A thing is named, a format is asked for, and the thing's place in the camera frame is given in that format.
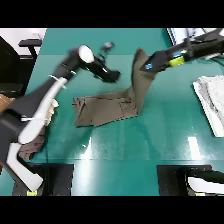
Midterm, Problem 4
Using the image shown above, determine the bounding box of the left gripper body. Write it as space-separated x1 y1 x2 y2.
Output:
93 61 122 83

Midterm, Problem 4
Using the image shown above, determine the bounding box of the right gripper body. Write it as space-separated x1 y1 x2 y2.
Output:
139 47 177 73

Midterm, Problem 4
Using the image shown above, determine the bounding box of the brown garment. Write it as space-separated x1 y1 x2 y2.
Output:
72 48 158 128
17 127 47 161

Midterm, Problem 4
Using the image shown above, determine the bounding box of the white folded garment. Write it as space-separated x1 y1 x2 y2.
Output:
166 28 209 47

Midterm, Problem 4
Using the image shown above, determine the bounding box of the pale grey garment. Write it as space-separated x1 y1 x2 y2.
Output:
192 74 224 138

